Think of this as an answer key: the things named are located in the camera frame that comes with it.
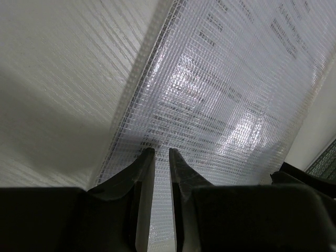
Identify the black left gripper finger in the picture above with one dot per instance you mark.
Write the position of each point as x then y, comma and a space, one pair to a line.
113, 216

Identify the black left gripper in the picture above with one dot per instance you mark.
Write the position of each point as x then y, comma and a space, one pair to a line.
296, 212

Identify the clear mesh document pouch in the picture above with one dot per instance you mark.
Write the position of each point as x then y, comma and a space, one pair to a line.
228, 84

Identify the green wire desk organizer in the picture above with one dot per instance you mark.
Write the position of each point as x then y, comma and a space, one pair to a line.
324, 166

